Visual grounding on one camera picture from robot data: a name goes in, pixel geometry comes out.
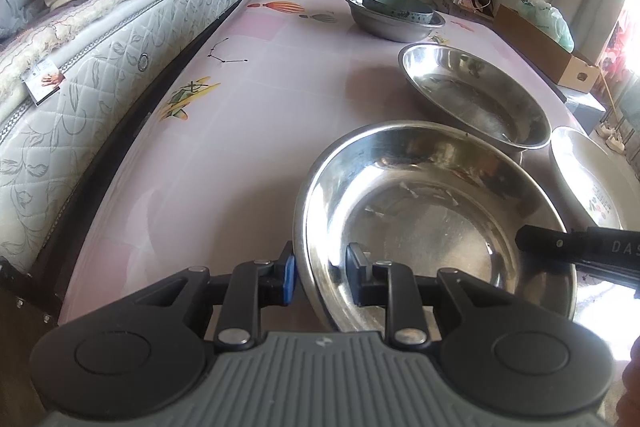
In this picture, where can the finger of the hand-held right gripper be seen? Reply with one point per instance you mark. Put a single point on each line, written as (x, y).
(545, 241)

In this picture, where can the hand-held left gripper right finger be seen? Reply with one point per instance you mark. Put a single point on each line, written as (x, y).
(357, 277)

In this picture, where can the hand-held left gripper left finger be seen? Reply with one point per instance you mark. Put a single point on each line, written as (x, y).
(288, 279)

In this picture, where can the white ceramic plate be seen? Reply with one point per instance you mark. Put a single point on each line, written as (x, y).
(575, 167)

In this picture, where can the large stainless steel plate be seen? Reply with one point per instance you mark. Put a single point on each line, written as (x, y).
(425, 207)

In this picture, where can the medium stainless steel plate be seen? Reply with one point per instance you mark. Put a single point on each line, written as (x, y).
(475, 97)

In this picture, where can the teal ceramic bowl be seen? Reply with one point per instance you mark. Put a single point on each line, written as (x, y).
(395, 2)

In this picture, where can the person's right forearm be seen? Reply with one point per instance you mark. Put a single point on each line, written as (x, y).
(632, 382)

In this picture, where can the pink printed tablecloth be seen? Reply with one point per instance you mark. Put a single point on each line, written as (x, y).
(225, 157)

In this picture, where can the grey storage box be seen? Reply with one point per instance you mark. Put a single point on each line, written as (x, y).
(585, 107)

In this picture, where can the wooden stick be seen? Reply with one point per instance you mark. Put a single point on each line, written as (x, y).
(610, 97)

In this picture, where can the long cardboard box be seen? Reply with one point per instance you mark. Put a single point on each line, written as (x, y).
(565, 62)

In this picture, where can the floral curtain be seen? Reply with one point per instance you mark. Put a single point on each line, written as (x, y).
(622, 72)

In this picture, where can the green plastic bag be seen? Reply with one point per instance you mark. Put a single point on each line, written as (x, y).
(547, 19)

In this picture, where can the white quilted mattress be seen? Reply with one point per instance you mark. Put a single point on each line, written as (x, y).
(110, 62)

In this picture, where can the mattress label tag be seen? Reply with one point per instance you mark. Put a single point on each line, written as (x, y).
(45, 82)

